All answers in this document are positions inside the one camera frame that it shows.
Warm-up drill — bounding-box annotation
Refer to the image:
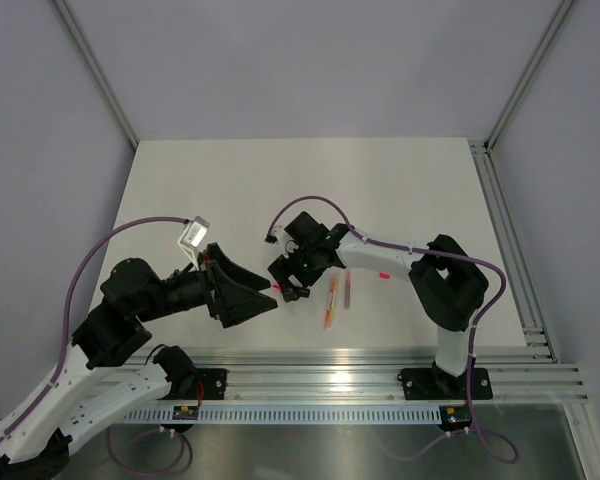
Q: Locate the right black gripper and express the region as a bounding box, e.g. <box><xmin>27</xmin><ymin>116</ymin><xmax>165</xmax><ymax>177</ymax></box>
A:
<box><xmin>269</xmin><ymin>243</ymin><xmax>325</xmax><ymax>302</ymax></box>

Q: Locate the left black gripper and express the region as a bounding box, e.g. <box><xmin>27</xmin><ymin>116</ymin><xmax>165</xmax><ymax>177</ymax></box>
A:
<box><xmin>136</xmin><ymin>243</ymin><xmax>278</xmax><ymax>326</ymax></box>

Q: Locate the yellow highlighter pen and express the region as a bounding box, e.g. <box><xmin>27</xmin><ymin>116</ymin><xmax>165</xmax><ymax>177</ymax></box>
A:
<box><xmin>325</xmin><ymin>275</ymin><xmax>340</xmax><ymax>328</ymax></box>

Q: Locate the thin red pen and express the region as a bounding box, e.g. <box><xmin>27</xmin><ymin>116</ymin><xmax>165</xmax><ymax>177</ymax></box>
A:
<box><xmin>323</xmin><ymin>276</ymin><xmax>339</xmax><ymax>330</ymax></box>

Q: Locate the grey purple marker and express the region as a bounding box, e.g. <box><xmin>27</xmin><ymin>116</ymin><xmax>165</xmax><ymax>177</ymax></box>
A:
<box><xmin>343</xmin><ymin>270</ymin><xmax>352</xmax><ymax>310</ymax></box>

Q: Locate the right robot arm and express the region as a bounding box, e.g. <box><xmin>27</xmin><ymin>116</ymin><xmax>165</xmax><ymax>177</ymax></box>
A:
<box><xmin>265</xmin><ymin>211</ymin><xmax>489</xmax><ymax>396</ymax></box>

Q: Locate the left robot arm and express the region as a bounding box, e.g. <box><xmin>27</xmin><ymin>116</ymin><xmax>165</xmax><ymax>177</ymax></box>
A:
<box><xmin>0</xmin><ymin>243</ymin><xmax>278</xmax><ymax>479</ymax></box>

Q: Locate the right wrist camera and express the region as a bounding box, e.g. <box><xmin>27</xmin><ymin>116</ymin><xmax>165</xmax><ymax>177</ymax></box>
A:
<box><xmin>265</xmin><ymin>225</ymin><xmax>287</xmax><ymax>245</ymax></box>

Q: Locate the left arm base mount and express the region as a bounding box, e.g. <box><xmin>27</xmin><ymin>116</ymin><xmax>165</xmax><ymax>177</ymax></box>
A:
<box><xmin>169</xmin><ymin>367</ymin><xmax>229</xmax><ymax>436</ymax></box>

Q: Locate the aluminium mounting rail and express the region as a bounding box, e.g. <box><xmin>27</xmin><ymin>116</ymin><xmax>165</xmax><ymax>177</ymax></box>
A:
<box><xmin>187</xmin><ymin>345</ymin><xmax>588</xmax><ymax>404</ymax></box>

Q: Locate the white slotted cable duct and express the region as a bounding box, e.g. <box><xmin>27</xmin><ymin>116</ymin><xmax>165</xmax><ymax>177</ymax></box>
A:
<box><xmin>121</xmin><ymin>404</ymin><xmax>442</xmax><ymax>425</ymax></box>

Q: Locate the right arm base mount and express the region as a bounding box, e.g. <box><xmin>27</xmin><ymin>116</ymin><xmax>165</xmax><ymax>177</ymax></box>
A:
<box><xmin>400</xmin><ymin>367</ymin><xmax>494</xmax><ymax>431</ymax></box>

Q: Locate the aluminium side rail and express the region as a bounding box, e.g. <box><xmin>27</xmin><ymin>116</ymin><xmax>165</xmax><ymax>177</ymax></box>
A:
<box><xmin>468</xmin><ymin>140</ymin><xmax>560</xmax><ymax>363</ymax></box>

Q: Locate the aluminium frame post left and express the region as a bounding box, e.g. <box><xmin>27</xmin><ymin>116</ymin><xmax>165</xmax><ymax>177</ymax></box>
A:
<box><xmin>49</xmin><ymin>0</ymin><xmax>140</xmax><ymax>151</ymax></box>

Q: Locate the aluminium frame post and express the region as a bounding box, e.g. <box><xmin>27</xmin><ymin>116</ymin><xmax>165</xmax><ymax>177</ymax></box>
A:
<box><xmin>49</xmin><ymin>0</ymin><xmax>140</xmax><ymax>151</ymax></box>
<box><xmin>483</xmin><ymin>0</ymin><xmax>578</xmax><ymax>154</ymax></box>

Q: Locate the aluminium frame post right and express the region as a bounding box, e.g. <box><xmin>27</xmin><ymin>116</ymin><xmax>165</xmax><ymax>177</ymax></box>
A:
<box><xmin>483</xmin><ymin>0</ymin><xmax>578</xmax><ymax>154</ymax></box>

